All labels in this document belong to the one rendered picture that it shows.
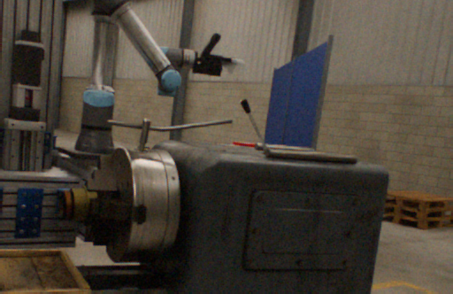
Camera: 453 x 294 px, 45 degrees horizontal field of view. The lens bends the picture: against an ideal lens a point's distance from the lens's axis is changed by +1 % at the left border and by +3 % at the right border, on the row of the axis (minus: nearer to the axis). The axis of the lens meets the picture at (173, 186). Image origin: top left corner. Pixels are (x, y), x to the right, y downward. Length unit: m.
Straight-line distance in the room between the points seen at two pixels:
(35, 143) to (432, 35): 11.19
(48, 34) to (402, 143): 10.91
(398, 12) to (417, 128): 2.56
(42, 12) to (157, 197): 1.05
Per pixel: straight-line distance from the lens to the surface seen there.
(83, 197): 1.40
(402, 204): 9.05
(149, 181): 1.33
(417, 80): 12.61
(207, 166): 1.31
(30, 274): 1.47
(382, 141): 12.79
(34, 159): 2.08
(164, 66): 2.06
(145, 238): 1.35
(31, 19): 2.15
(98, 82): 2.17
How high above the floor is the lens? 1.34
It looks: 8 degrees down
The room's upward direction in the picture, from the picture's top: 6 degrees clockwise
